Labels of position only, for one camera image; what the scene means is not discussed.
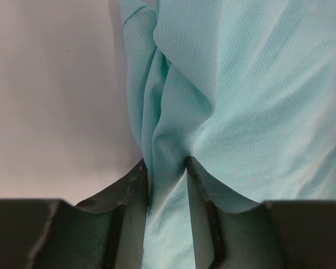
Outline teal t-shirt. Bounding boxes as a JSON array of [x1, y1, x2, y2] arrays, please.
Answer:
[[120, 1, 336, 268]]

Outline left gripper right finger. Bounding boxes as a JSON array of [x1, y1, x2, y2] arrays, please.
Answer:
[[185, 157, 336, 268]]

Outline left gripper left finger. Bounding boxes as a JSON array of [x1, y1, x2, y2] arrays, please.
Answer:
[[0, 161, 148, 268]]

